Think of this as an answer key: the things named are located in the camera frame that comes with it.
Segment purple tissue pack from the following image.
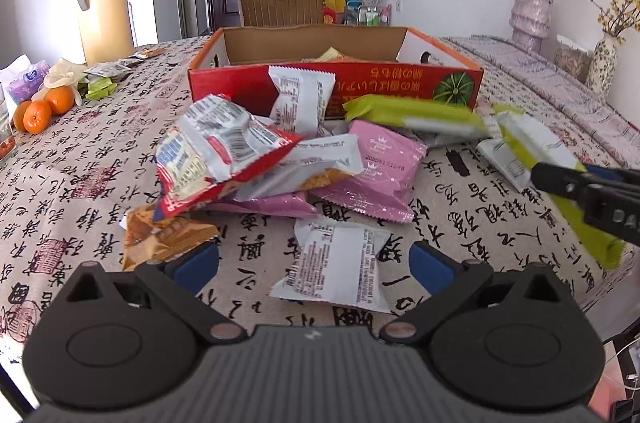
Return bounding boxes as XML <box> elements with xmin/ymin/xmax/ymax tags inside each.
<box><xmin>6</xmin><ymin>60</ymin><xmax>50</xmax><ymax>104</ymax></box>

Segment pink textured vase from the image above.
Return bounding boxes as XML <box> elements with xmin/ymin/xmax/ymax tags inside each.
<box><xmin>509</xmin><ymin>0</ymin><xmax>553</xmax><ymax>53</ymax></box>

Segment right orange mandarin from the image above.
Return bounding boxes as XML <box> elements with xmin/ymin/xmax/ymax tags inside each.
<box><xmin>44</xmin><ymin>86</ymin><xmax>75</xmax><ymax>116</ymax></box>

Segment middle orange mandarin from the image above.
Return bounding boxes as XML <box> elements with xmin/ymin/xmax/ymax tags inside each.
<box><xmin>23</xmin><ymin>100</ymin><xmax>52</xmax><ymax>135</ymax></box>

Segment pink snack bag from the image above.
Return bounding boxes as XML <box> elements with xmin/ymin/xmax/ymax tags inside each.
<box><xmin>311</xmin><ymin>120</ymin><xmax>427</xmax><ymax>224</ymax></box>
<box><xmin>204</xmin><ymin>192</ymin><xmax>318</xmax><ymax>218</ymax></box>

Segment white orange cracker bag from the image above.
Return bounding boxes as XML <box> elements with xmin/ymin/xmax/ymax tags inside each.
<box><xmin>235</xmin><ymin>134</ymin><xmax>364</xmax><ymax>201</ymax></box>

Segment small green snack packet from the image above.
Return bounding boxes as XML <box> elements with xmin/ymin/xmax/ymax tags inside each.
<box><xmin>86</xmin><ymin>77</ymin><xmax>117</xmax><ymax>101</ymax></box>

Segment left orange mandarin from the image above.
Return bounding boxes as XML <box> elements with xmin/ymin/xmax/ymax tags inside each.
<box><xmin>12</xmin><ymin>100</ymin><xmax>32</xmax><ymax>132</ymax></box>

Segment orange cracker packet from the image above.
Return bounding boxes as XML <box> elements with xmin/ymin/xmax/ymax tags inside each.
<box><xmin>122</xmin><ymin>204</ymin><xmax>219</xmax><ymax>271</ymax></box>

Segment cream fabric flower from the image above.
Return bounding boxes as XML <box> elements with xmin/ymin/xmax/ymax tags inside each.
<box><xmin>32</xmin><ymin>59</ymin><xmax>87</xmax><ymax>106</ymax></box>

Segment glass jar with snacks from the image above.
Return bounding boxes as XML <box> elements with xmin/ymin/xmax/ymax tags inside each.
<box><xmin>553</xmin><ymin>35</ymin><xmax>593</xmax><ymax>84</ymax></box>

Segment yellow striped biscuit pack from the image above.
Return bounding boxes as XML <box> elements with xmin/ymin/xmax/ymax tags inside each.
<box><xmin>314</xmin><ymin>47</ymin><xmax>345</xmax><ymax>63</ymax></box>

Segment white front snack packet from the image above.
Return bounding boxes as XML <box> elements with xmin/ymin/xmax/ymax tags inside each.
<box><xmin>270</xmin><ymin>216</ymin><xmax>390</xmax><ymax>315</ymax></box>

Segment white packets by jug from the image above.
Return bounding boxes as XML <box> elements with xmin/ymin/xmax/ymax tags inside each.
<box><xmin>84</xmin><ymin>47</ymin><xmax>165</xmax><ymax>78</ymax></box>

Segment orange mandarin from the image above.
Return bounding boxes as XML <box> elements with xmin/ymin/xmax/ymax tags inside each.
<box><xmin>12</xmin><ymin>100</ymin><xmax>32</xmax><ymax>132</ymax></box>
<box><xmin>44</xmin><ymin>86</ymin><xmax>75</xmax><ymax>116</ymax></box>
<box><xmin>23</xmin><ymin>100</ymin><xmax>52</xmax><ymax>135</ymax></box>

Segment floral white slim vase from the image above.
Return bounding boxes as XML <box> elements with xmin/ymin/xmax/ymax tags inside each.
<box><xmin>586</xmin><ymin>33</ymin><xmax>618</xmax><ymax>100</ymax></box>

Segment wire storage rack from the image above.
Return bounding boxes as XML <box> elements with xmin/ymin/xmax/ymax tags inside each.
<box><xmin>343</xmin><ymin>0</ymin><xmax>393</xmax><ymax>26</ymax></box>

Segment green snack bag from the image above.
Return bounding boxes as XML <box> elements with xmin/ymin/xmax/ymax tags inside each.
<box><xmin>494</xmin><ymin>103</ymin><xmax>639</xmax><ymax>269</ymax></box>

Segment long green snack pack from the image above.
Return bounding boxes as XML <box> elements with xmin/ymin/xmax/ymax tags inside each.
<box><xmin>343</xmin><ymin>94</ymin><xmax>490</xmax><ymax>139</ymax></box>

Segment patterned fabric runner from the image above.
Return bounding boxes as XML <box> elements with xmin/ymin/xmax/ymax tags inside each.
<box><xmin>444</xmin><ymin>35</ymin><xmax>639</xmax><ymax>168</ymax></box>

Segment yellow dried flower branches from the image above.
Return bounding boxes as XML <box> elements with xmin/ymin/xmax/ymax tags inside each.
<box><xmin>589</xmin><ymin>0</ymin><xmax>640</xmax><ymax>45</ymax></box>

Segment red white snack bag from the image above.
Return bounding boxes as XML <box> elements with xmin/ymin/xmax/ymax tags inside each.
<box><xmin>153</xmin><ymin>94</ymin><xmax>303</xmax><ymax>221</ymax></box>

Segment yellow thermos jug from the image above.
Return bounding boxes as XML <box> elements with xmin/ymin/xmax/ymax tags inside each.
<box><xmin>77</xmin><ymin>0</ymin><xmax>134</xmax><ymax>66</ymax></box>

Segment red gift box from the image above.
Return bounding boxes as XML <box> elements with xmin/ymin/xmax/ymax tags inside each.
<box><xmin>322</xmin><ymin>6</ymin><xmax>344</xmax><ymax>25</ymax></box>

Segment red cardboard pumpkin box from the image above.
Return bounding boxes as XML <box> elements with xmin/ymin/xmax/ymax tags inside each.
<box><xmin>188</xmin><ymin>24</ymin><xmax>484</xmax><ymax>118</ymax></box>

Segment drinking glass with goji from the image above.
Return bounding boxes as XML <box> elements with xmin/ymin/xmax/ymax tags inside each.
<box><xmin>0</xmin><ymin>100</ymin><xmax>16</xmax><ymax>160</ymax></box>

